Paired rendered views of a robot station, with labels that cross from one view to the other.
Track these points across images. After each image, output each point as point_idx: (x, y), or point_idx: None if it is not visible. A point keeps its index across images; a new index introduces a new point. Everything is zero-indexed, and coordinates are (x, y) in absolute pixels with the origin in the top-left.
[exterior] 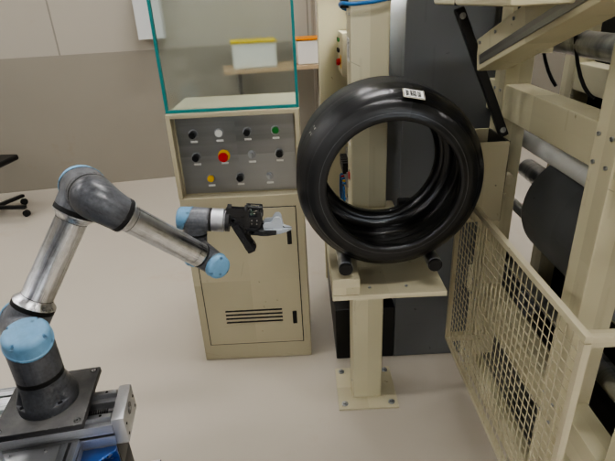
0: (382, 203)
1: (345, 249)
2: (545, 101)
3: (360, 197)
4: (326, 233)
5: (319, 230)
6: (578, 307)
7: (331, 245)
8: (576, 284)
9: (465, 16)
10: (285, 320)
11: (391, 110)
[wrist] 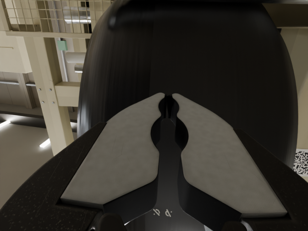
0: (281, 35)
1: (90, 39)
2: None
3: (301, 55)
4: (80, 87)
5: (85, 97)
6: (89, 3)
7: (99, 42)
8: (98, 18)
9: None
10: None
11: None
